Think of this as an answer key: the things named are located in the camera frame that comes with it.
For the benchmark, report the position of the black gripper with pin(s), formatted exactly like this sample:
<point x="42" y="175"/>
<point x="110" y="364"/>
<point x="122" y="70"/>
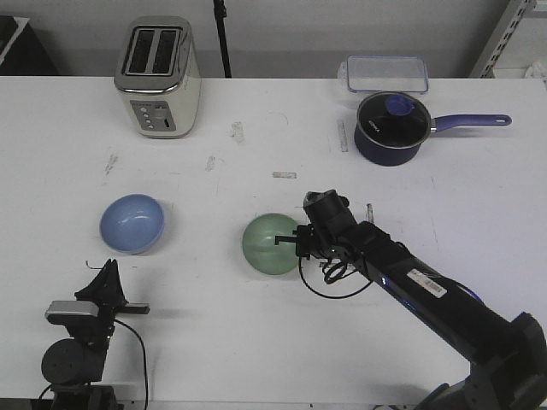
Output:
<point x="329" y="217"/>
<point x="112" y="298"/>

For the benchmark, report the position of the green bowl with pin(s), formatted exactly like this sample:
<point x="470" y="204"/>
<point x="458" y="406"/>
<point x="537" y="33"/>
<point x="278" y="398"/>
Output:
<point x="259" y="248"/>

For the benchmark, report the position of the blue bowl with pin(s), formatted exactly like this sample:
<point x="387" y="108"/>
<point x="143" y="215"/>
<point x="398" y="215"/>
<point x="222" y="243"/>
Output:
<point x="132" y="224"/>

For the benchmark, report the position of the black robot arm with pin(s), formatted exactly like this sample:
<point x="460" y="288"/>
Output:
<point x="507" y="358"/>
<point x="74" y="366"/>

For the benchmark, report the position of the small metal hex key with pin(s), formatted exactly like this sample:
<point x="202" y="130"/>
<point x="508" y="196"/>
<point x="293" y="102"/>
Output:
<point x="95" y="268"/>

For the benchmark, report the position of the dark blue saucepan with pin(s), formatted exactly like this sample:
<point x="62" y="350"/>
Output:
<point x="388" y="157"/>

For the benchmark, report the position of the glass pot lid blue knob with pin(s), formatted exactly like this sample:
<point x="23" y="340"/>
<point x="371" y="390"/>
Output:
<point x="393" y="120"/>

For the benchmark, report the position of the clear plastic food container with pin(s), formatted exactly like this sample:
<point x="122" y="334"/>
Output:
<point x="368" y="74"/>

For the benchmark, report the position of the cream and chrome toaster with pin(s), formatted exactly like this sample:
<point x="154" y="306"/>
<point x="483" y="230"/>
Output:
<point x="158" y="78"/>

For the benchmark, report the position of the black tripod pole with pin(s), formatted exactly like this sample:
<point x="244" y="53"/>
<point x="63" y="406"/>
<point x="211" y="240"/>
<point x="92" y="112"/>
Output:
<point x="220" y="14"/>

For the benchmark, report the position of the grey metal shelf upright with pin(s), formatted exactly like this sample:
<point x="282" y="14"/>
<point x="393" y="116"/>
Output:
<point x="511" y="17"/>

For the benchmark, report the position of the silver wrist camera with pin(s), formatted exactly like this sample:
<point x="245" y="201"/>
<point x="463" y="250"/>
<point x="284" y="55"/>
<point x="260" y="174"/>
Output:
<point x="72" y="313"/>

